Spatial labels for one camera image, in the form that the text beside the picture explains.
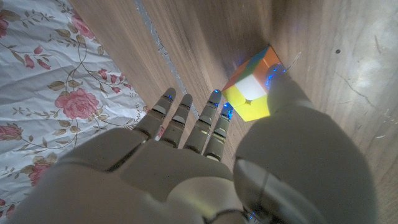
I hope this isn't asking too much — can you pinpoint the grey tape strip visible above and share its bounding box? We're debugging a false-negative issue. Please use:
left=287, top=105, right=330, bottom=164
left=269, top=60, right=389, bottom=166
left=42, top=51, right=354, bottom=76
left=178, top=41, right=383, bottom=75
left=133, top=0, right=200, bottom=119

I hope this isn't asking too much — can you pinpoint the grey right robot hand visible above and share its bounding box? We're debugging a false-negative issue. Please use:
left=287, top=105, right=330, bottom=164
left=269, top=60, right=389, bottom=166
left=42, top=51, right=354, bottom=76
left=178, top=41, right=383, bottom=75
left=6, top=63, right=379, bottom=224

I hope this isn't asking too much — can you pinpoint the white floral backdrop cloth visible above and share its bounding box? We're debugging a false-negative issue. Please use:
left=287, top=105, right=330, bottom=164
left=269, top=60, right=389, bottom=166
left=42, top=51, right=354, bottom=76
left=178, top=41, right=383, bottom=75
left=0, top=0, right=150, bottom=218

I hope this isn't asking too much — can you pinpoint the multicoloured Rubik's cube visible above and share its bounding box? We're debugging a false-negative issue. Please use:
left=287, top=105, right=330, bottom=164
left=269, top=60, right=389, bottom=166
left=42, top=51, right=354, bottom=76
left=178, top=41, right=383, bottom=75
left=221, top=45, right=282, bottom=123

